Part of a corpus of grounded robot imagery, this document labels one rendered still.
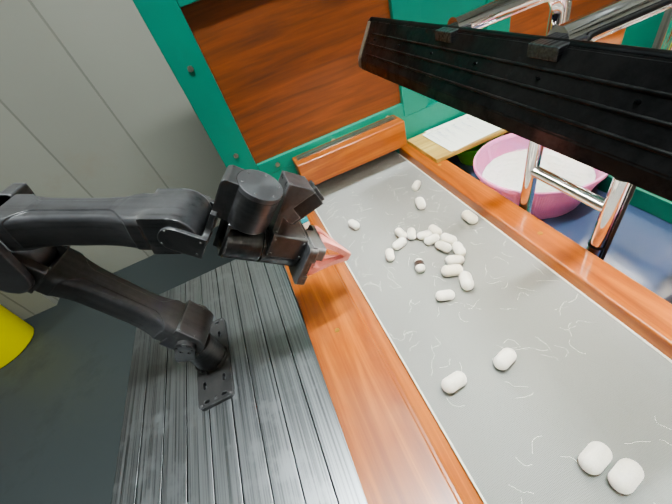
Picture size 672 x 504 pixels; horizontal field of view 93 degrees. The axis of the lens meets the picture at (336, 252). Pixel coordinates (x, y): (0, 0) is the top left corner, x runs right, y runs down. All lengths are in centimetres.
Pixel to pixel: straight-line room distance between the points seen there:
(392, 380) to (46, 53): 212
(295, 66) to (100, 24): 146
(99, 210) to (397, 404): 45
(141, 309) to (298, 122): 55
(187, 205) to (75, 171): 198
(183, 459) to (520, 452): 52
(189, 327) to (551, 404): 56
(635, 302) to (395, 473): 40
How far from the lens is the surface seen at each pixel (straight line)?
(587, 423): 53
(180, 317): 63
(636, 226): 87
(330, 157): 84
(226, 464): 66
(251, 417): 66
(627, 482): 50
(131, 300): 61
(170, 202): 45
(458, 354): 54
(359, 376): 51
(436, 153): 90
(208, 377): 73
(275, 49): 83
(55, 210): 52
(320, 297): 61
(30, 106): 233
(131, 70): 218
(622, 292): 62
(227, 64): 82
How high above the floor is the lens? 122
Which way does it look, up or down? 42 degrees down
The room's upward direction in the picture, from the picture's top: 20 degrees counter-clockwise
